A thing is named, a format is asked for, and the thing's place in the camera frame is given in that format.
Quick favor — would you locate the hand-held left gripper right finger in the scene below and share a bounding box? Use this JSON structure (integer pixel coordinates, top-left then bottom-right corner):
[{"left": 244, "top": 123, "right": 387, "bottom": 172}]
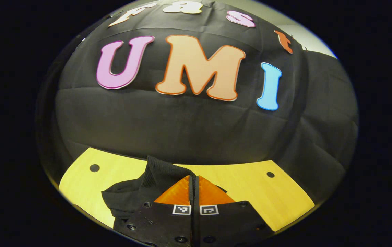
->
[{"left": 194, "top": 175, "right": 275, "bottom": 247}]

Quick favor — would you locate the black backdrop cloth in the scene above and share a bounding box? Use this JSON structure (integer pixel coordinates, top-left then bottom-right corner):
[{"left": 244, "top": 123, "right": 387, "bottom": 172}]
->
[{"left": 36, "top": 0, "right": 359, "bottom": 206}]

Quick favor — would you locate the black knit cardigan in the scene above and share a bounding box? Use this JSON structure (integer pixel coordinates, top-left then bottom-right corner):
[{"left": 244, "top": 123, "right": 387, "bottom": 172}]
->
[{"left": 102, "top": 155, "right": 229, "bottom": 228}]

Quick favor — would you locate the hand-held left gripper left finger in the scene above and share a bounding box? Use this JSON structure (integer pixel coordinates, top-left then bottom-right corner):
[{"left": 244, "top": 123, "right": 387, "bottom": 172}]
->
[{"left": 114, "top": 175, "right": 196, "bottom": 247}]

